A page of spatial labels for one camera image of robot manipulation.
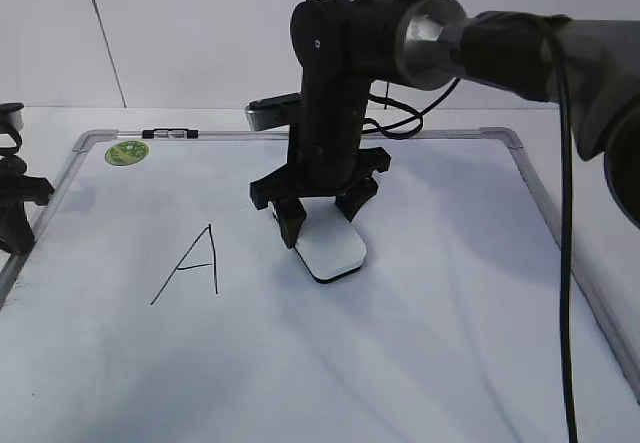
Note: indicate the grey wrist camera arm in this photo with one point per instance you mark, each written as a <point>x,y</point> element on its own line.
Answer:
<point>11,116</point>
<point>273,112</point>

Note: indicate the black and clear hanging clip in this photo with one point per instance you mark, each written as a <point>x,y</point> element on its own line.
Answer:
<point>170,133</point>

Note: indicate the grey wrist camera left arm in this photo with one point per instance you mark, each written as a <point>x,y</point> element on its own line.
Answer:
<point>11,116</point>

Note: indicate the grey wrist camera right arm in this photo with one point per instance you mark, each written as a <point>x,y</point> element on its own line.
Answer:
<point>273,112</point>

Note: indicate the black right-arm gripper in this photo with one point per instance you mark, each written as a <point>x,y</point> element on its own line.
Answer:
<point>343,46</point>

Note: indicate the round green sticker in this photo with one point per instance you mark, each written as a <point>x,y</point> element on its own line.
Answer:
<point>126,153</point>

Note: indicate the white whiteboard with aluminium frame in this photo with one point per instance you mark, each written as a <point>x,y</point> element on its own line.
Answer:
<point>158,305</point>

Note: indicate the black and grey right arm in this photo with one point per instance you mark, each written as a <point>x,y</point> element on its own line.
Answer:
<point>590,68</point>

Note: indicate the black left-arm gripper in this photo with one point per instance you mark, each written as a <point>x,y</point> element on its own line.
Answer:
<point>17,236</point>

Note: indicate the white whiteboard eraser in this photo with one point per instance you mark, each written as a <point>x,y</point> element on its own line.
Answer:
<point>328,244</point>

